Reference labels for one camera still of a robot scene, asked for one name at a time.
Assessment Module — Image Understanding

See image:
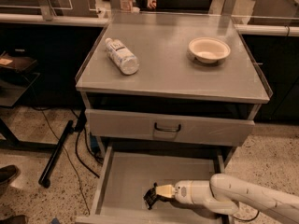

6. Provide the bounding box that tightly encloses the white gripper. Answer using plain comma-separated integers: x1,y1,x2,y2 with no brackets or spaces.
156,180,193,204

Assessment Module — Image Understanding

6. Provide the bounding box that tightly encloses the black rxbar chocolate wrapper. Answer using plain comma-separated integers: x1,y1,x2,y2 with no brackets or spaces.
143,183,167,210

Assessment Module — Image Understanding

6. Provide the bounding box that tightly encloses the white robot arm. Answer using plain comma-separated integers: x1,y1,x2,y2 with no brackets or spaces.
154,174,299,224

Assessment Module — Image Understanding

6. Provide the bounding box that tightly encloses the open grey middle drawer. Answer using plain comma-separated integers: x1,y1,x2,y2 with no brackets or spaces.
76,144,235,224

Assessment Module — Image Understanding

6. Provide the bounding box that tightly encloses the closed grey upper drawer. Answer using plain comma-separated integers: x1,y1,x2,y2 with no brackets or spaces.
86,109,254,147

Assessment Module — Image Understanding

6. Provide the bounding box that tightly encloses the grey metal drawer cabinet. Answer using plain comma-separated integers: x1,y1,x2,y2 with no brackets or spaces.
74,11,274,224

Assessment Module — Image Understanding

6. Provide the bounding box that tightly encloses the black metal floor bar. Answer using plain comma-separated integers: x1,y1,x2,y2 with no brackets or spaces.
38,120,73,189

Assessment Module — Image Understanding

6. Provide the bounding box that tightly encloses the clear plastic water bottle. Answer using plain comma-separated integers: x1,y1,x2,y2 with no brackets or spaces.
105,38,139,76

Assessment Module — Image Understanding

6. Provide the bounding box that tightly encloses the white paper bowl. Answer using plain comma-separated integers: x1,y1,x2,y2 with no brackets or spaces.
188,37,231,63

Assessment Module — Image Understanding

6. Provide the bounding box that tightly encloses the dark shoe bottom left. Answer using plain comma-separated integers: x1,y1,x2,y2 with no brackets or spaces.
0,215,28,224

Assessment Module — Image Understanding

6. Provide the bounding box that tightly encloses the dark shoe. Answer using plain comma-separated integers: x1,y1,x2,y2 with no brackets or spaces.
0,165,19,196
0,215,28,224

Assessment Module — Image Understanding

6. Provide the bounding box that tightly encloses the dark side table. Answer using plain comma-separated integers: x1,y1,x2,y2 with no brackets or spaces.
0,49,57,151

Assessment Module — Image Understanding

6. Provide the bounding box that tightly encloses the black drawer handle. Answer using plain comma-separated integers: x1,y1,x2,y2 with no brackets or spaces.
154,122,181,133

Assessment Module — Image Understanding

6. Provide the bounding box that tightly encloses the black floor cable right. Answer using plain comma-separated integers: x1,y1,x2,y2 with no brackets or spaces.
233,209,261,222

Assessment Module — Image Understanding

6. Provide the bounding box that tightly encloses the black floor cable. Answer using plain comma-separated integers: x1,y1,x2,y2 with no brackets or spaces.
233,209,261,222
31,105,105,217

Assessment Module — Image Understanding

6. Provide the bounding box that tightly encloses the black floor cable left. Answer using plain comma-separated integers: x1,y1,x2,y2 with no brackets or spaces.
31,105,105,217

